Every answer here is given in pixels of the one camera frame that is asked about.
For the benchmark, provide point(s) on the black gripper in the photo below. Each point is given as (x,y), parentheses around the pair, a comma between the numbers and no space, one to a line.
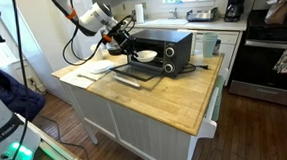
(124,34)

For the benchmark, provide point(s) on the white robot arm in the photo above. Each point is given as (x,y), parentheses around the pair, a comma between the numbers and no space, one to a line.
(96,16)

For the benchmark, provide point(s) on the toaster oven glass door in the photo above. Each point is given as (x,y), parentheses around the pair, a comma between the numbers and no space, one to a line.
(130,81)

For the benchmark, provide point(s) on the white black oven knob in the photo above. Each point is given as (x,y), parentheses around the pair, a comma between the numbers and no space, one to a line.
(169,67)
(170,52)

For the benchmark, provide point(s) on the black toaster oven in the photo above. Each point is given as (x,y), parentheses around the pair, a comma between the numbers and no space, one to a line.
(178,41)

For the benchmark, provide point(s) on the glass electric kettle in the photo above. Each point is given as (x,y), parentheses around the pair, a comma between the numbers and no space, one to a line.
(113,51)

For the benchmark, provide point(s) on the white lidded paper cup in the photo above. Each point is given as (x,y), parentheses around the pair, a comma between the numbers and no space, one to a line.
(97,52)

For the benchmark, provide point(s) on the white paper towel roll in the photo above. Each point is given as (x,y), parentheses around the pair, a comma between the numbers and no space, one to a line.
(139,13)

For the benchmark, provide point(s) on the stacked white bowls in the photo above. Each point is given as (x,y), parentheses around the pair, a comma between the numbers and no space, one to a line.
(98,70)

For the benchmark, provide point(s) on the white kitchen sink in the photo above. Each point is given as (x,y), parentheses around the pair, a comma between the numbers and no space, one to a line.
(166,22)

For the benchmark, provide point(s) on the silver fork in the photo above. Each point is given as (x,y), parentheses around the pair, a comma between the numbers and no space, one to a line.
(86,77)

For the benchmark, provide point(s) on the chrome faucet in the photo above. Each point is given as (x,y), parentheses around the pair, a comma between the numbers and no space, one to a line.
(173,13)

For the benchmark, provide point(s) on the stained white cloth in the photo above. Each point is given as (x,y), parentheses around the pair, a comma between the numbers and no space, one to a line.
(73,79)

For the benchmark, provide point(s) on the white wooden kitchen island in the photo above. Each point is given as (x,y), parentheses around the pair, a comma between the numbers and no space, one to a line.
(152,123)

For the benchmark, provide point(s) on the grey dish rack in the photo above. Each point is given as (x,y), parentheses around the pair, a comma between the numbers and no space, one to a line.
(202,15)

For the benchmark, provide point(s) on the teal stacked cups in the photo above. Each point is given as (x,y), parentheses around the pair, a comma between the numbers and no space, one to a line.
(210,46)

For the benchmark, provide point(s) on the black coffee maker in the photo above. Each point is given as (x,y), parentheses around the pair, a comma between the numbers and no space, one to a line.
(235,7)

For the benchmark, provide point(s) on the blue jacket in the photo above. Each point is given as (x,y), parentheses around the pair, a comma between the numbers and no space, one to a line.
(14,94)

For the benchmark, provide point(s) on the brown paper bag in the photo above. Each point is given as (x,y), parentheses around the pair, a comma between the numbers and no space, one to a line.
(277,11)

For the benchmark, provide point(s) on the white island towel rail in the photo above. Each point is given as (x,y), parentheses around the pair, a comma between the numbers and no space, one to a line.
(209,122)

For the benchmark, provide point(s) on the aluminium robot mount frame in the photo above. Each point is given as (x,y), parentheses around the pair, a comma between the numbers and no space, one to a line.
(58,158)

